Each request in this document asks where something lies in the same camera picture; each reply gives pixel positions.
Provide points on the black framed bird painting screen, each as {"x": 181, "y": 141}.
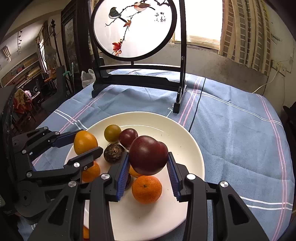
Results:
{"x": 136, "y": 27}

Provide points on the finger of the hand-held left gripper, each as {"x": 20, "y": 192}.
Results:
{"x": 64, "y": 139}
{"x": 85, "y": 158}

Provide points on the wooden coat stand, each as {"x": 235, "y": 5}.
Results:
{"x": 53, "y": 34}

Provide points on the blue plaid tablecloth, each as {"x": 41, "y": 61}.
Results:
{"x": 231, "y": 139}

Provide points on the white ceramic plate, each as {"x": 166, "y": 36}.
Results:
{"x": 138, "y": 220}

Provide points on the wall bookshelf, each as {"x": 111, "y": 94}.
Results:
{"x": 20, "y": 69}

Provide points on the standing fan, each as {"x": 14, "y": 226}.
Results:
{"x": 49, "y": 56}

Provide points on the brick pattern curtain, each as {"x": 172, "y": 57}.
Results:
{"x": 242, "y": 34}

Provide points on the ceiling track lights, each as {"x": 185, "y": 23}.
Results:
{"x": 19, "y": 41}

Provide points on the wall outlet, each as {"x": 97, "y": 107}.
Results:
{"x": 281, "y": 67}

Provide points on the large dark red plum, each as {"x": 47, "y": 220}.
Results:
{"x": 148, "y": 155}

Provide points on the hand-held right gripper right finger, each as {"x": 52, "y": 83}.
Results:
{"x": 173, "y": 178}

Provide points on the red clothes pile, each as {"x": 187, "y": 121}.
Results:
{"x": 22, "y": 100}

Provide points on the window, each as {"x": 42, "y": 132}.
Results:
{"x": 201, "y": 20}

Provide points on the dark brown water chestnut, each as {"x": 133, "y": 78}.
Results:
{"x": 128, "y": 183}
{"x": 112, "y": 153}

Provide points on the dark framed painting panel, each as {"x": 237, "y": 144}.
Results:
{"x": 69, "y": 34}

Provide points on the dark chair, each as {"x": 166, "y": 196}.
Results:
{"x": 57, "y": 88}

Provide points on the yellowish round fruit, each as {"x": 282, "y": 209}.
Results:
{"x": 112, "y": 133}

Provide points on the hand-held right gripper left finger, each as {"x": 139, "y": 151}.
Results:
{"x": 122, "y": 176}

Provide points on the white plastic bag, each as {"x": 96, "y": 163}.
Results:
{"x": 86, "y": 77}

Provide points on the smooth small orange fruit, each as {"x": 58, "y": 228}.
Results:
{"x": 84, "y": 141}
{"x": 134, "y": 173}
{"x": 86, "y": 233}

